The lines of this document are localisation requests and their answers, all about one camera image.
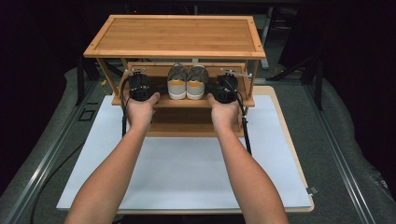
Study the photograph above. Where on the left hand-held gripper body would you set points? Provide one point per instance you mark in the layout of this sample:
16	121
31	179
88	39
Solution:
139	87

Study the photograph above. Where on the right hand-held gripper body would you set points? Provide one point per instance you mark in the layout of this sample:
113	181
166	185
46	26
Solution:
225	90

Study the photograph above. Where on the white grey sneaker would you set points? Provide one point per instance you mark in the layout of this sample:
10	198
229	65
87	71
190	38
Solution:
176	88
195	88

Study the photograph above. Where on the wooden shoe rack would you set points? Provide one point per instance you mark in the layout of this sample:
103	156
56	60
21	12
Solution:
177	34

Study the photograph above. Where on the person's right hand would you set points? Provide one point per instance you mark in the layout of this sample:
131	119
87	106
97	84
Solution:
225	116

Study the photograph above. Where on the person's left hand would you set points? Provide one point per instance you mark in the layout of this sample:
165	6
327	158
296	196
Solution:
141	115

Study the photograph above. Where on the black stand leg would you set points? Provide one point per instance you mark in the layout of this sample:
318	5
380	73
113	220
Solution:
318	90
80	84

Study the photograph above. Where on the white metal stand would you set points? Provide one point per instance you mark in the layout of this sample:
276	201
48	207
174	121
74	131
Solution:
266	46

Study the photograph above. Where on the white table sheet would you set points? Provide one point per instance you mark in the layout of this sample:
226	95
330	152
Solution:
180	174

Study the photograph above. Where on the grey metal clip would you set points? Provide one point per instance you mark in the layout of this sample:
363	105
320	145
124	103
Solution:
312	190

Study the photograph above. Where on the grey metal rail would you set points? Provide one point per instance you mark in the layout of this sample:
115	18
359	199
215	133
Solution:
339	161
46	158

